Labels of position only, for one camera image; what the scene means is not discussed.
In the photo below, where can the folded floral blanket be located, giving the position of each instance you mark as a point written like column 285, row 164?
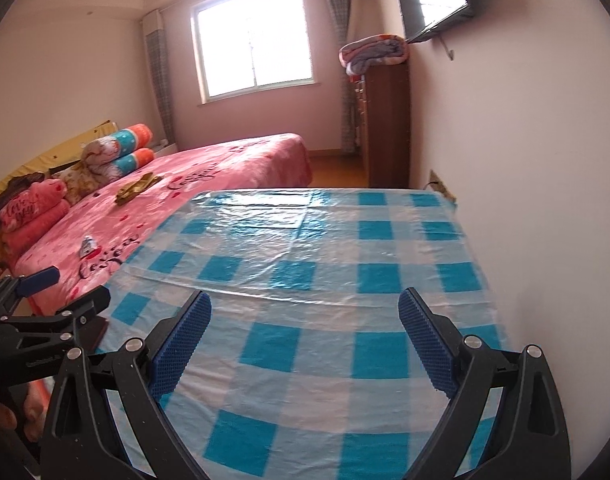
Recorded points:
column 375, row 52

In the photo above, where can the pink floral pillow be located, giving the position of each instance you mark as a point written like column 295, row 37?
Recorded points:
column 102, row 157

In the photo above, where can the small silver packet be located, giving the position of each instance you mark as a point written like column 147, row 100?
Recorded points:
column 89, row 247

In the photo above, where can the person's left hand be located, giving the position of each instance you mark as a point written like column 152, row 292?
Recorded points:
column 0, row 412

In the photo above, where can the pink bed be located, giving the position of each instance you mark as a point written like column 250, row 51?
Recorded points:
column 185, row 190

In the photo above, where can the grey checked curtain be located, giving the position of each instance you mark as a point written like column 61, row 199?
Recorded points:
column 161, row 90
column 342, row 60

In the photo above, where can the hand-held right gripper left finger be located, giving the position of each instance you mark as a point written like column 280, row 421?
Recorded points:
column 180, row 347

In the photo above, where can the dark cloth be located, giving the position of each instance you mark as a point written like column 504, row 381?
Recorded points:
column 12, row 190

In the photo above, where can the orange teal bolster pillow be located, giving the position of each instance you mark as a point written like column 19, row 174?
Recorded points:
column 135, row 137
column 135, row 160

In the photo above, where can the yellow headboard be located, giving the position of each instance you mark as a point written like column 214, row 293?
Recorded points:
column 40, row 152

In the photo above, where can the cardboard piece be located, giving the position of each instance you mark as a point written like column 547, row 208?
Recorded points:
column 442, row 185

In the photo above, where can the window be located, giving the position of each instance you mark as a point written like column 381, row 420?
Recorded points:
column 252, row 40

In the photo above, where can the brown wooden cabinet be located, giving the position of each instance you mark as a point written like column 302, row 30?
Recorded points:
column 387, row 125

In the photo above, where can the gold floral pillow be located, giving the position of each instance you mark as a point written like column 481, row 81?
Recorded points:
column 77, row 185

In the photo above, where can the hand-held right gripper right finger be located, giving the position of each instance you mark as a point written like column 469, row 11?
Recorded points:
column 427, row 345

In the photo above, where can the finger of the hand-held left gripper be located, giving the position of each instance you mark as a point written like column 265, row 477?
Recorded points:
column 37, row 281
column 82, row 307

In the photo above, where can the gold cloth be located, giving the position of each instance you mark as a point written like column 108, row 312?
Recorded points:
column 137, row 187

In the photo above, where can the folded pink blanket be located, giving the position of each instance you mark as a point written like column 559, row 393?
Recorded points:
column 32, row 215

